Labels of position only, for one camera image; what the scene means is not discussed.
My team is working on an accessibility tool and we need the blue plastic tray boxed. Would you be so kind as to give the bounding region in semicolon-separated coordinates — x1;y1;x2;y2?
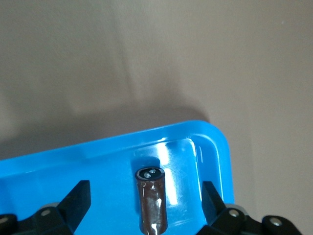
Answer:
0;119;235;235

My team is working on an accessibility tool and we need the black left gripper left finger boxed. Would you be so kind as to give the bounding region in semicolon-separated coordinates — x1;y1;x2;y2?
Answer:
0;180;92;235

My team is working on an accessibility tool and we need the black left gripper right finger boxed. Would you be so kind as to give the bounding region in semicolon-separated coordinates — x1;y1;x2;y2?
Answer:
195;180;302;235

